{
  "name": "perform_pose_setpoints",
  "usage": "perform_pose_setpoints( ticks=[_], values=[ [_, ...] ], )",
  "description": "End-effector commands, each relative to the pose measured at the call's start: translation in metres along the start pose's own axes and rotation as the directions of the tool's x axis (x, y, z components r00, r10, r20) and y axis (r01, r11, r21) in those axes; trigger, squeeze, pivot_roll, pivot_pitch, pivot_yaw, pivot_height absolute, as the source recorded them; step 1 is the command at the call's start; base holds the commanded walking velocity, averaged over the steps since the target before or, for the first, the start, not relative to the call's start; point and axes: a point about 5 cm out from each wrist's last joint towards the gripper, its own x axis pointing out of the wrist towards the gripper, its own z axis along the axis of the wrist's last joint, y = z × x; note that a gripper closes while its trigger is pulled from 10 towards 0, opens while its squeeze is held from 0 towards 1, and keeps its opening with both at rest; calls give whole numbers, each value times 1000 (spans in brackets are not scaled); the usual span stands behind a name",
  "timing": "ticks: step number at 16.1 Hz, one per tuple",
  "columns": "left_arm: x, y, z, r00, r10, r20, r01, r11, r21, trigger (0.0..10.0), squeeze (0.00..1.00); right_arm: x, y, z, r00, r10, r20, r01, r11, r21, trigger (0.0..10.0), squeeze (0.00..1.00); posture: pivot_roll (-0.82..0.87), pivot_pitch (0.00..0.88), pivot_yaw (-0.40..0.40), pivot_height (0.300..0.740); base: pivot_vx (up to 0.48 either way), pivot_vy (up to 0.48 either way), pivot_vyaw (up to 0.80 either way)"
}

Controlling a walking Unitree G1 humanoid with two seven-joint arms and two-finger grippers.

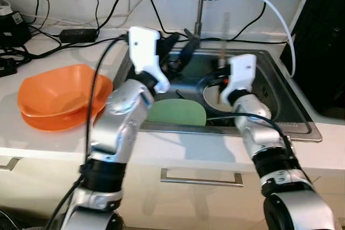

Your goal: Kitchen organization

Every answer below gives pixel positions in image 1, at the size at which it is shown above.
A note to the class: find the black labelled charger box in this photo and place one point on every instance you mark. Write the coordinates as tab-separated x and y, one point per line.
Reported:
12	25

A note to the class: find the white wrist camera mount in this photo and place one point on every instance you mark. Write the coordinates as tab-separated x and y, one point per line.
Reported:
241	76
144	52

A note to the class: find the black power strip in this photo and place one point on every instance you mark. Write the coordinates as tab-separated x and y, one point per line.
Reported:
6	67

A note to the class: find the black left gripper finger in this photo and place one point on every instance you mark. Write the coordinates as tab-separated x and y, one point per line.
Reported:
189	52
171	42

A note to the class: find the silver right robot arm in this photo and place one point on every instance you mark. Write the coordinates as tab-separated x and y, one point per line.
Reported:
269	149

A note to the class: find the orange bowl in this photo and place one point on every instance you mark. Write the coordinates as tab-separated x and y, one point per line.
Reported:
56	90

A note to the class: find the large black appliance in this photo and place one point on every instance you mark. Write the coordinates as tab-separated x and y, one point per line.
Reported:
321	41

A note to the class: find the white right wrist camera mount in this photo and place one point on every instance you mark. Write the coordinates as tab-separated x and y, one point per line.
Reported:
241	76

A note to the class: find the white plate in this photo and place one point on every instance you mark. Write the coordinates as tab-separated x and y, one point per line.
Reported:
213	98

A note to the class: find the orange plate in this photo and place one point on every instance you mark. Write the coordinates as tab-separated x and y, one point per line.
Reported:
59	124

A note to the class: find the stainless steel sink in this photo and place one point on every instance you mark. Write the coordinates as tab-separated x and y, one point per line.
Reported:
269	79

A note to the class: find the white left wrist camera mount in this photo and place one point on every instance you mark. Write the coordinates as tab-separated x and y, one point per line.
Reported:
144	52

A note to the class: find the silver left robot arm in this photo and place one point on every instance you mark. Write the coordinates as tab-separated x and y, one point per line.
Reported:
116	133

